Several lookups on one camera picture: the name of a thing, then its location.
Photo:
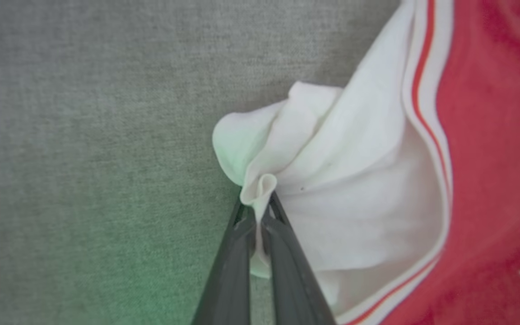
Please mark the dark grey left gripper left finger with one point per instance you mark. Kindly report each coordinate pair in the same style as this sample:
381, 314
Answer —
228, 280

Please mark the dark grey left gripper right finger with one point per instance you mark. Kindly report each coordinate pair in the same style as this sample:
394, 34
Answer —
294, 284

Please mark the red and white basketball jersey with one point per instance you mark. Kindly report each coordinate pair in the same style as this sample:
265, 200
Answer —
368, 180

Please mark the grey fabric sofa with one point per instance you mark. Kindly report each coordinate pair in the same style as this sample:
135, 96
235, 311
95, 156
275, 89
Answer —
84, 135

